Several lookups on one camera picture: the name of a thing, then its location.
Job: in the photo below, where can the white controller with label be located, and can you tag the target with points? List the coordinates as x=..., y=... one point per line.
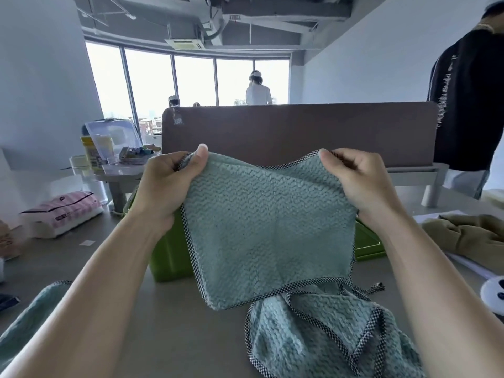
x=494, y=295

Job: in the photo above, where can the green flat plastic lid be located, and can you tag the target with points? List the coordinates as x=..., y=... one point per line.
x=368, y=240

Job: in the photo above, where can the clear plastic organizer box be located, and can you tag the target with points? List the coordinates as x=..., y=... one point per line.
x=114, y=133

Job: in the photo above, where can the blue foil wrapper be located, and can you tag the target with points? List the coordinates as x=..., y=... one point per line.
x=8, y=302

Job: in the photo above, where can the large glass window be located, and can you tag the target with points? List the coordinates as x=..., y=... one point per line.
x=149, y=82

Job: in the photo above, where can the olive cloth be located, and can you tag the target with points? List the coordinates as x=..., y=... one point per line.
x=472, y=240

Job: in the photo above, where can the person's right hand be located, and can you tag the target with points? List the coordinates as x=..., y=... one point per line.
x=366, y=181

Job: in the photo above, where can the green plastic storage box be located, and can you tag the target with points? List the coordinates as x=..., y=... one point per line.
x=169, y=255

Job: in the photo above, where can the brown desk divider panel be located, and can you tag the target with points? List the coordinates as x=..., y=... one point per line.
x=275, y=129

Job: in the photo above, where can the small white sticker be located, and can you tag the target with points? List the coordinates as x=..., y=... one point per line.
x=87, y=243

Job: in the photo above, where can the person's left hand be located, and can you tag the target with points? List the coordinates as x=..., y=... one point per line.
x=165, y=188

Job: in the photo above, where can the orange drink carton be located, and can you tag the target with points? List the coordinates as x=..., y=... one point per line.
x=8, y=240

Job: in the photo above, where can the person's left forearm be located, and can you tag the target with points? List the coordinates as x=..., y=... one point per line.
x=94, y=307

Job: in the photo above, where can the person's right forearm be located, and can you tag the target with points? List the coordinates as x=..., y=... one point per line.
x=445, y=303

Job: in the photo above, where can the pink tissue pack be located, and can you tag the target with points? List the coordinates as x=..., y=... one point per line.
x=63, y=214

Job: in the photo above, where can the grey desk riser shelf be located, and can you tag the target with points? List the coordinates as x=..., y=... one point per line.
x=413, y=177

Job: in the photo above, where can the teal towel checkered trim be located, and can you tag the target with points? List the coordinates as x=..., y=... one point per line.
x=315, y=342
x=35, y=311
x=267, y=224

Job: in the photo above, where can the yellow wipes canister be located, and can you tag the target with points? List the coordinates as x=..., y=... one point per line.
x=91, y=155

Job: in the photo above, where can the glass jar white lid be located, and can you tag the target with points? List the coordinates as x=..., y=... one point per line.
x=80, y=165

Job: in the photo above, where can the ceiling air conditioner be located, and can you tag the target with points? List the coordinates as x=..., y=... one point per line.
x=185, y=44

